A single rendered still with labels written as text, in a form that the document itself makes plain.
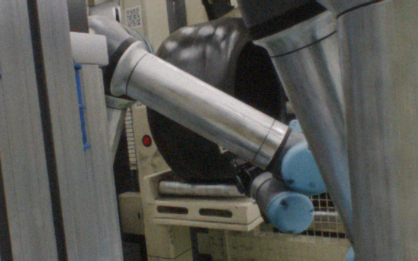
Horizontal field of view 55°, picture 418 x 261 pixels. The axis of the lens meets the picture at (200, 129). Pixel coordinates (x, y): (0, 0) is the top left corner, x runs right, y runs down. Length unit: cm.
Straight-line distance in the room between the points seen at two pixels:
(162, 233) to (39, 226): 122
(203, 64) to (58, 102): 82
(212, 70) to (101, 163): 73
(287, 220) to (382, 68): 49
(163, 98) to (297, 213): 30
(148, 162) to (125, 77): 91
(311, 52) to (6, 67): 25
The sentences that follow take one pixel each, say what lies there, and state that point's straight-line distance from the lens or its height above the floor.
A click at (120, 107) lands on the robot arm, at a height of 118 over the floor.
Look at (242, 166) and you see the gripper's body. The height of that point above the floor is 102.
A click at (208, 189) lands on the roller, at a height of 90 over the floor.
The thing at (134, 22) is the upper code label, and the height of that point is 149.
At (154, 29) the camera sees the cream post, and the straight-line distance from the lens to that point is 152.
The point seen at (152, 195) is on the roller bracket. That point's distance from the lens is 139.
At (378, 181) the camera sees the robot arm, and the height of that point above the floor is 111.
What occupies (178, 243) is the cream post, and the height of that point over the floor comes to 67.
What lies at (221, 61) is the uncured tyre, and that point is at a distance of 116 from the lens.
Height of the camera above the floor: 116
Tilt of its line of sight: 3 degrees down
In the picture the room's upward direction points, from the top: 6 degrees counter-clockwise
